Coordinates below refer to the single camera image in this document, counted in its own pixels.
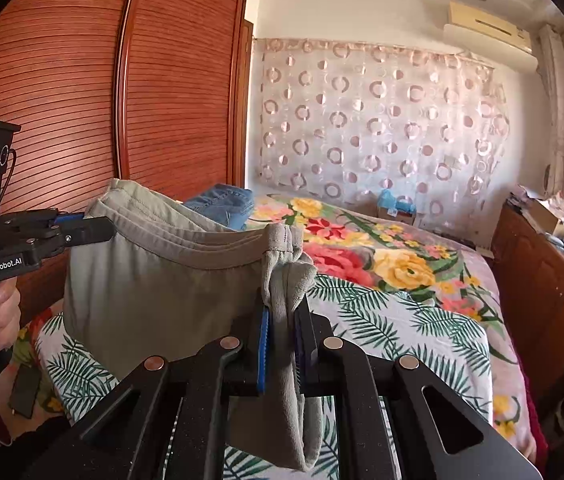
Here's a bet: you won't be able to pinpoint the grey pants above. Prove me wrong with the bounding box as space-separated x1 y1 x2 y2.
63 178 324 472

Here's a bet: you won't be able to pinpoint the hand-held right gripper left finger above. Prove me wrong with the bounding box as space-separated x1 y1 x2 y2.
22 304 270 480

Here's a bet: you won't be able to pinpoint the wooden slatted wardrobe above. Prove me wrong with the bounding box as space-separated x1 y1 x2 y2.
0 0 254 323

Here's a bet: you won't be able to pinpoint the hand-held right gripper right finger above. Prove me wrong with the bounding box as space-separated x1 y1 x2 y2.
293 300 544 480

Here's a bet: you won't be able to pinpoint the blue plastic toy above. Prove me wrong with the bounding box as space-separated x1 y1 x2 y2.
375 189 419 222

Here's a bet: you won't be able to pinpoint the circle pattern sheer curtain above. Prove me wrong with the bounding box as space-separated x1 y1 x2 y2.
254 37 511 217

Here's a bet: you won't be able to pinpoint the floral blanket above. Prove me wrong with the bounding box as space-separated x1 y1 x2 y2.
9 192 539 463

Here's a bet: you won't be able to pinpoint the fern print bed sheet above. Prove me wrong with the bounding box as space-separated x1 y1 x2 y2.
42 275 494 480

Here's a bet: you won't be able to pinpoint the wall air conditioner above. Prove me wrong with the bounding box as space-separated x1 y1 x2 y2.
443 1 539 72

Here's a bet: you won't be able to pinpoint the folded blue jeans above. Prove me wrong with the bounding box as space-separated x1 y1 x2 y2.
182 184 256 232

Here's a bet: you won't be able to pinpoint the dark red blanket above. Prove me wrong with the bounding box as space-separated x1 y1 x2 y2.
521 374 551 467

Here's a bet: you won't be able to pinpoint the wooden desk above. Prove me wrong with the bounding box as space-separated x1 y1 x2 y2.
491 199 564 413

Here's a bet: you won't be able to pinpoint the white wrapped pipe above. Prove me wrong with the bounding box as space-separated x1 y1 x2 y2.
536 24 564 197

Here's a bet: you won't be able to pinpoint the black flat object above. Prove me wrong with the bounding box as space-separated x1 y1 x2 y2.
8 362 43 419

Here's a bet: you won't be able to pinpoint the cardboard box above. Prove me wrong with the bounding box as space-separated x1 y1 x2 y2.
531 197 564 237

